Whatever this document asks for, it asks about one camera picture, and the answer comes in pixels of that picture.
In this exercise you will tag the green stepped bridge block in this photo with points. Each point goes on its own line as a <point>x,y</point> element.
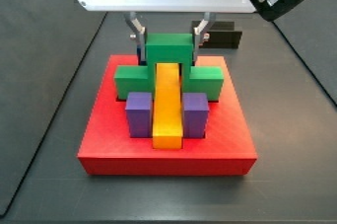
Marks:
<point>201,77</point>

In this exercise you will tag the black angle fixture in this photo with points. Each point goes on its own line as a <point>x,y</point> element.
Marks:
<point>223,36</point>

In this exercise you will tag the red base board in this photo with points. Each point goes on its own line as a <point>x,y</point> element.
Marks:
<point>109,152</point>

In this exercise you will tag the yellow long bar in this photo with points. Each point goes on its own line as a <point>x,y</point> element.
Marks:
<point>167,117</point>

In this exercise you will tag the purple right front post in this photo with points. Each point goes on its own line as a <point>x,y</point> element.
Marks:
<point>195,114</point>

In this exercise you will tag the purple post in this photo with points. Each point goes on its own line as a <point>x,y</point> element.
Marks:
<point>195,114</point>
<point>139,113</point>

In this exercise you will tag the purple left front post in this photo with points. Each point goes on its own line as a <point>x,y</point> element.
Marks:
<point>139,113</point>

